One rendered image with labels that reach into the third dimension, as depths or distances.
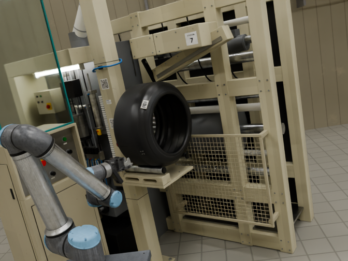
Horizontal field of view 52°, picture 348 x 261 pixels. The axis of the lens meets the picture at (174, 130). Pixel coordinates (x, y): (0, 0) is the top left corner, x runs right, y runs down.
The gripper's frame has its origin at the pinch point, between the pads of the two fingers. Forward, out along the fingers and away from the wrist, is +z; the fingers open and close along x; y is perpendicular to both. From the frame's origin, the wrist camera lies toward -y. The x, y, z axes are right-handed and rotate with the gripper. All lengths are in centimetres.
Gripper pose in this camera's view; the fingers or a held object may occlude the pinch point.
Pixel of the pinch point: (131, 164)
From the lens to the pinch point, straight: 228.1
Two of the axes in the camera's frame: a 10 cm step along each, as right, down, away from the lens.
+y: -1.1, -9.9, -1.2
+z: 5.9, -1.7, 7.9
